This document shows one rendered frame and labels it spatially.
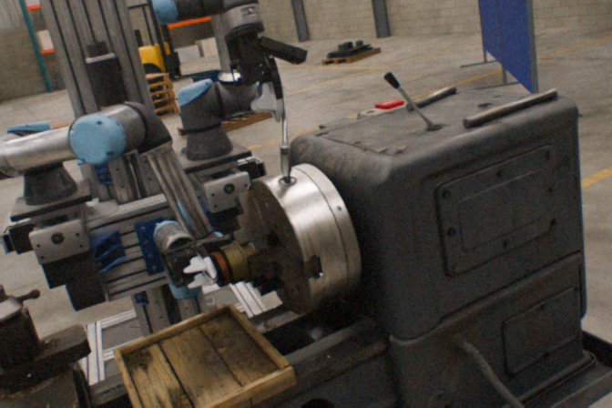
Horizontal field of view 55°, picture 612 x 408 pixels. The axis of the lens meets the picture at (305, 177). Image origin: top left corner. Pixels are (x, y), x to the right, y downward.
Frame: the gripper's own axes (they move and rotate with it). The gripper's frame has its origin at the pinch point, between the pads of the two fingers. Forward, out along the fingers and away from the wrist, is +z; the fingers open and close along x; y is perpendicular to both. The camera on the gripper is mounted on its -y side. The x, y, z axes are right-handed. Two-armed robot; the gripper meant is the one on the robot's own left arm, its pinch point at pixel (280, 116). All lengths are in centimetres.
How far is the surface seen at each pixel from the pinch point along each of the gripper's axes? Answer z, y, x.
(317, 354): 52, 8, 6
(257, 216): 19.8, 11.5, 0.5
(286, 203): 16.9, 8.8, 12.9
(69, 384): 39, 57, 1
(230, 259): 25.7, 20.9, 5.0
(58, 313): 89, 66, -277
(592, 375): 84, -59, 16
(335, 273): 33.4, 3.6, 15.9
